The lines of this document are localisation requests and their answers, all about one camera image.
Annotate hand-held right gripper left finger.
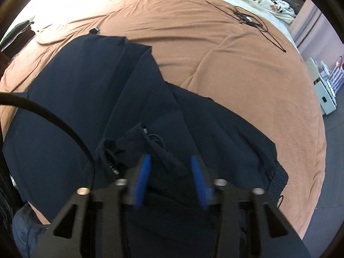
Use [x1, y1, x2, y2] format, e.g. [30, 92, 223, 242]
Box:
[32, 154, 154, 258]

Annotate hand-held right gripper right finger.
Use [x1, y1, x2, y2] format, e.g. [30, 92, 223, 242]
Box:
[190, 154, 312, 258]

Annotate black pants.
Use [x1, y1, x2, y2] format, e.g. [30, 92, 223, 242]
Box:
[3, 27, 289, 245]

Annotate person's legs in grey trousers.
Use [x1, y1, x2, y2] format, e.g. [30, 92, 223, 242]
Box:
[12, 203, 51, 258]

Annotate orange blanket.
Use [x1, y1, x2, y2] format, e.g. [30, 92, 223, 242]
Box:
[0, 0, 327, 240]

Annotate white nightstand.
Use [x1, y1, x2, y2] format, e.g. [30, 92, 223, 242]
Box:
[305, 56, 338, 116]

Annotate striped bag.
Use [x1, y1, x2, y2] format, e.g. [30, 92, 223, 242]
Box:
[332, 56, 344, 92]

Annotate stack of folded black clothes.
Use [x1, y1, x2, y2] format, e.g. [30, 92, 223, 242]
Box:
[0, 20, 35, 68]

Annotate black spotted white cloth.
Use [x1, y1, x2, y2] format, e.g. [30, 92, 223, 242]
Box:
[271, 0, 296, 17]

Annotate pink curtain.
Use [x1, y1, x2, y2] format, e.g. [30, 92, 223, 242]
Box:
[290, 0, 344, 57]

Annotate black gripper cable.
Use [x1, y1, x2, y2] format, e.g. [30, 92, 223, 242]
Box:
[0, 93, 96, 191]

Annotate tangled black charger cable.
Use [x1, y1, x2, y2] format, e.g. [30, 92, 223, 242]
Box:
[204, 0, 287, 53]

